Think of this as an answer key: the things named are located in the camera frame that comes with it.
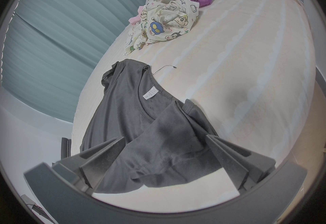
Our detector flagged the black T-shirt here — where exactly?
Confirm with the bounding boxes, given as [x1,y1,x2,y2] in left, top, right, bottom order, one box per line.
[80,59,241,196]

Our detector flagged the white printed pyjama garment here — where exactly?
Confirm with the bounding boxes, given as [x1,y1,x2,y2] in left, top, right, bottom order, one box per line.
[124,0,200,56]

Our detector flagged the blue-green curtain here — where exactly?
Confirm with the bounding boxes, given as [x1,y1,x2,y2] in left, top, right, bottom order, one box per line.
[10,0,151,55]
[1,13,102,124]

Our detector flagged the pink garment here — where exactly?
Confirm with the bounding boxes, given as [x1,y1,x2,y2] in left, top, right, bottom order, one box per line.
[129,6,146,25]

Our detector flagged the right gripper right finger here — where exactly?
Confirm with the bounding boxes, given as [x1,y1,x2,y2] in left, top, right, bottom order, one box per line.
[205,134,277,191]

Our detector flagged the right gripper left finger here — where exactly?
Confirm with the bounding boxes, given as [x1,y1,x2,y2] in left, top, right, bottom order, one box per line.
[55,136,126,189]

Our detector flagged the bed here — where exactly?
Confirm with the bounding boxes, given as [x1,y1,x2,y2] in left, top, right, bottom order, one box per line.
[72,0,319,216]

